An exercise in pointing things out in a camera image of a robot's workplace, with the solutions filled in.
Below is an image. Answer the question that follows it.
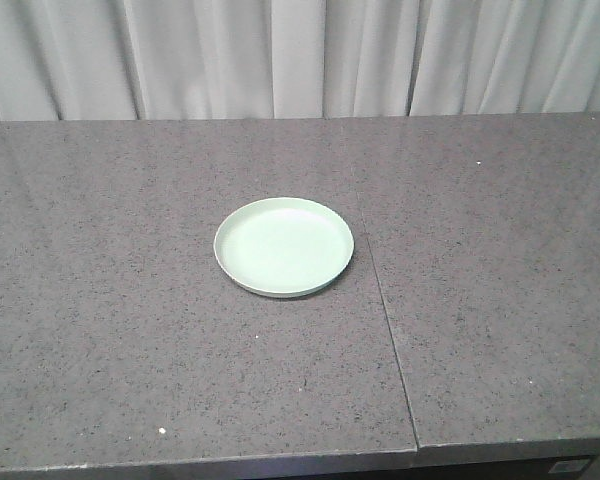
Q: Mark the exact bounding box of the light green round plate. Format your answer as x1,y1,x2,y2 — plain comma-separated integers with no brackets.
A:
213,197,355,298

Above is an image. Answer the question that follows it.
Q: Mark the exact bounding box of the white pleated curtain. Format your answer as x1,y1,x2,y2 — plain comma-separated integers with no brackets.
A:
0,1,600,121

